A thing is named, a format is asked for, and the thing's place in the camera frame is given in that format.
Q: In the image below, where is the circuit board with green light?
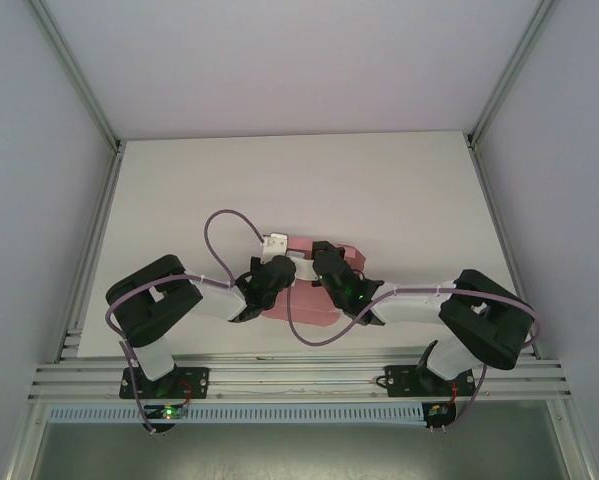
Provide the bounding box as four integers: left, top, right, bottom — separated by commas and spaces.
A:
145, 404, 190, 421

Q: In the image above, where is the grey metal sheet panel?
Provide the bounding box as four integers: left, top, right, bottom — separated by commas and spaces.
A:
31, 422, 588, 480

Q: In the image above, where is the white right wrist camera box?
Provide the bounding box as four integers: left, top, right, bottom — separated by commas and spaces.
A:
285, 251, 317, 282

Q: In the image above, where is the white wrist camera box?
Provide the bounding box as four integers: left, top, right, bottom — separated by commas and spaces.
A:
257, 230, 291, 266
285, 251, 317, 282

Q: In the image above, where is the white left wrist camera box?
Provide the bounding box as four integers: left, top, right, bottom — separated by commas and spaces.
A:
257, 230, 291, 266

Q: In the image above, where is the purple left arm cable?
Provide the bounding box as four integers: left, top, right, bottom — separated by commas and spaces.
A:
103, 208, 268, 436

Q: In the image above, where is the aluminium mounting rail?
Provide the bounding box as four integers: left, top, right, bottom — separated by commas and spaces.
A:
28, 352, 574, 404

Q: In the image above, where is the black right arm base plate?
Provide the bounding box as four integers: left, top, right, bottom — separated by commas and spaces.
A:
385, 364, 476, 400

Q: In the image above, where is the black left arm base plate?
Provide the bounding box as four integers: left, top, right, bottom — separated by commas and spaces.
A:
120, 366, 212, 401

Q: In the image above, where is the white slotted cable duct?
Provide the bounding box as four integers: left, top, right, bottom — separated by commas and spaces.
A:
46, 403, 426, 427

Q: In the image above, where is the aluminium table side rail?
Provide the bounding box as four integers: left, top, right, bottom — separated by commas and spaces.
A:
54, 144, 126, 362
466, 144, 544, 360

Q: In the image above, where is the aluminium frame post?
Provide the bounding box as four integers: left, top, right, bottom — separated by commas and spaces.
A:
27, 0, 126, 151
467, 0, 560, 150

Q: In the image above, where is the aluminium frame leg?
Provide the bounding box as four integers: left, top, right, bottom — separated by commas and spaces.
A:
561, 399, 599, 480
3, 399, 48, 480

